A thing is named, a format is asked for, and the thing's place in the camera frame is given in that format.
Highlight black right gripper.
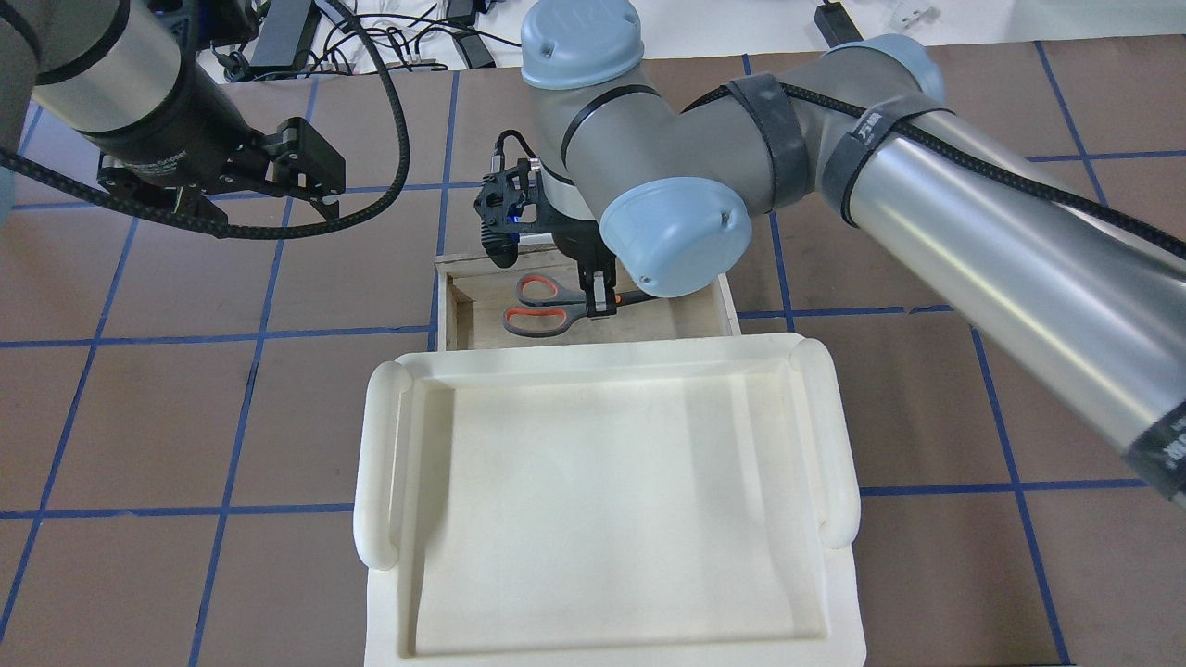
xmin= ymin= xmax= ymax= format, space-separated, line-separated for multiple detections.
xmin=551 ymin=220 xmax=618 ymax=318

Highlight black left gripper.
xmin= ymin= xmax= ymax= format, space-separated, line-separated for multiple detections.
xmin=97 ymin=88 xmax=345 ymax=239

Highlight orange grey handled scissors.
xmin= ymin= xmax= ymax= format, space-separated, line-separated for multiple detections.
xmin=500 ymin=271 xmax=657 ymax=339

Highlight light wooden drawer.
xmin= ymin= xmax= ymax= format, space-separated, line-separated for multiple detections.
xmin=435 ymin=244 xmax=741 ymax=351

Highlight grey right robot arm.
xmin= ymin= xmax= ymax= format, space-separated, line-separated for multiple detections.
xmin=521 ymin=1 xmax=1185 ymax=504

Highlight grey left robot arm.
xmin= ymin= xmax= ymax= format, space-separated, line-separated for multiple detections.
xmin=4 ymin=1 xmax=410 ymax=242

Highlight white plastic tray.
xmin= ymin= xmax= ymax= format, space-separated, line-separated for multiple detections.
xmin=353 ymin=334 xmax=867 ymax=666

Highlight black power adapter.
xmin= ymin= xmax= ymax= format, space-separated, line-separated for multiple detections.
xmin=812 ymin=1 xmax=863 ymax=49

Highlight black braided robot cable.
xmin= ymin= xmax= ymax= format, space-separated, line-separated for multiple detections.
xmin=0 ymin=0 xmax=412 ymax=240

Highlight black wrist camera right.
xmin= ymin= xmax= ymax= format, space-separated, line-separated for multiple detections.
xmin=473 ymin=157 xmax=542 ymax=269

